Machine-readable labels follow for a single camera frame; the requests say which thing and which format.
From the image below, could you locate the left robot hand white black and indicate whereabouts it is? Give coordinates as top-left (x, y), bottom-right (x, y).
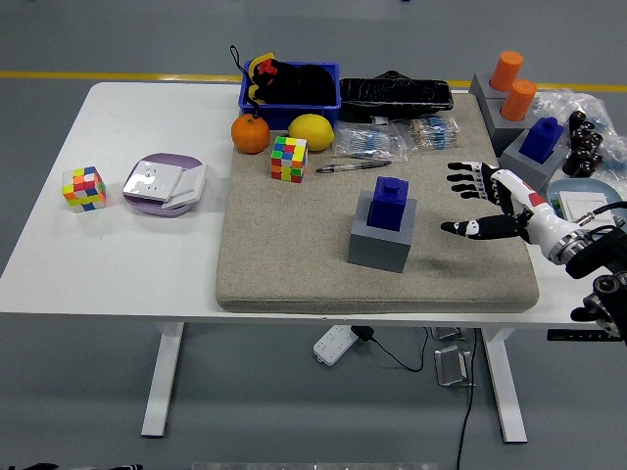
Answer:
top-left (0, 462), bottom-right (144, 470)

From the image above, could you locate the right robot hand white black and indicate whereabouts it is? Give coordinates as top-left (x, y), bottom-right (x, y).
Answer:
top-left (439, 161), bottom-right (574, 252)

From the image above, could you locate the blue square seal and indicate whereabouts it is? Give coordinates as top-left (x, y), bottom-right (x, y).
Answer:
top-left (518, 116), bottom-right (565, 165)
top-left (365, 175), bottom-right (410, 231)

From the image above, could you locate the grey square seal holder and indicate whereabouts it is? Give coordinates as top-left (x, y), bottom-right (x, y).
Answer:
top-left (499, 127), bottom-right (569, 193)
top-left (479, 95), bottom-right (540, 159)
top-left (346, 189), bottom-right (418, 274)
top-left (468, 71), bottom-right (513, 102)

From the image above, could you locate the orange round seal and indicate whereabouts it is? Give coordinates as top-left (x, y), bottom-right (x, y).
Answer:
top-left (499, 78), bottom-right (539, 122)
top-left (489, 50), bottom-right (525, 93)

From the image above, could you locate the light blue plate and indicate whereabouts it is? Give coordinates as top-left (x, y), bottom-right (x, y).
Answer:
top-left (546, 178), bottom-right (627, 231)

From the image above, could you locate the pile of black knobs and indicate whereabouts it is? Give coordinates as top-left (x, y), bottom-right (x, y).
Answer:
top-left (561, 110), bottom-right (604, 178)

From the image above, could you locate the crumpled clear plastic bag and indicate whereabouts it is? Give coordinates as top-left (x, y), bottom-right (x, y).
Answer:
top-left (531, 87), bottom-right (627, 172)

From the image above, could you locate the black table control panel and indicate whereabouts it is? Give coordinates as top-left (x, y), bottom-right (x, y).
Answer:
top-left (547, 329), bottom-right (603, 342)

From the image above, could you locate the clear bag of resistors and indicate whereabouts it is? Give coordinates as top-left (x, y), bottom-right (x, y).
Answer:
top-left (406, 117), bottom-right (461, 153)
top-left (335, 121), bottom-right (409, 165)

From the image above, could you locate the white table leg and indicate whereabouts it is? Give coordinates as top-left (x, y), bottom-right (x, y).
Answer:
top-left (480, 326), bottom-right (528, 445)
top-left (140, 321), bottom-right (186, 439)

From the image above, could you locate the black keyboard in plastic wrap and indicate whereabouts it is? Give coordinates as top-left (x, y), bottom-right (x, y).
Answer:
top-left (338, 70), bottom-right (455, 123)

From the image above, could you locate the clear ballpoint pen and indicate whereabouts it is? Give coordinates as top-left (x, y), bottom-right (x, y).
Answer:
top-left (314, 160), bottom-right (394, 174)

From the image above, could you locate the yellow lemon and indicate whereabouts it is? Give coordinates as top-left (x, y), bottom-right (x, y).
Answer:
top-left (287, 113), bottom-right (337, 152)

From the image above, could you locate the white power strip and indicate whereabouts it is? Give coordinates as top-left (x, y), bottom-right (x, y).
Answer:
top-left (313, 324), bottom-right (358, 366)

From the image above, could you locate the grey-brown mat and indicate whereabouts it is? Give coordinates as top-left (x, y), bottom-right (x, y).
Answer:
top-left (215, 92), bottom-right (540, 314)

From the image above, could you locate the colourful puzzle cube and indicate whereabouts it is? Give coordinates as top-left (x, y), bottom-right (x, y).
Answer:
top-left (270, 135), bottom-right (309, 185)
top-left (62, 165), bottom-right (108, 214)

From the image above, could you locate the blue plastic bin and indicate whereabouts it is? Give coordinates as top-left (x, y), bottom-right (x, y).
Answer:
top-left (237, 60), bottom-right (343, 131)

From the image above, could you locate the black pouch with yellow trim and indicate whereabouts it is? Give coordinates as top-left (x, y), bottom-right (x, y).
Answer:
top-left (228, 44), bottom-right (338, 121)

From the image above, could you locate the orange fruit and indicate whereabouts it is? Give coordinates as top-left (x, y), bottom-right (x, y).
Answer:
top-left (230, 113), bottom-right (271, 156)

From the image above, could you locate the purple plate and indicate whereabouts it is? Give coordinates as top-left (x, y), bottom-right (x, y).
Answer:
top-left (121, 153), bottom-right (207, 218)

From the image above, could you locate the white switch panel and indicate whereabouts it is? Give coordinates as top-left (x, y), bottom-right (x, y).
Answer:
top-left (161, 164), bottom-right (208, 212)
top-left (557, 190), bottom-right (612, 221)

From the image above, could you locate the metal bracket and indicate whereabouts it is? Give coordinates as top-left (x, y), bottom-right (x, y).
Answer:
top-left (429, 326), bottom-right (466, 342)
top-left (434, 345), bottom-right (476, 389)

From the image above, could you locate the black plug adapter with cord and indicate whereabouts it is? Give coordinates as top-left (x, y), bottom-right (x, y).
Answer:
top-left (352, 325), bottom-right (430, 372)

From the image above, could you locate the black floor cable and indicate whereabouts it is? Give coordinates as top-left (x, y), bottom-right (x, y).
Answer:
top-left (455, 327), bottom-right (479, 470)

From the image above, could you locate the white wall socket panel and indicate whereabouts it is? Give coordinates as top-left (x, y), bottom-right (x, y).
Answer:
top-left (121, 160), bottom-right (183, 203)

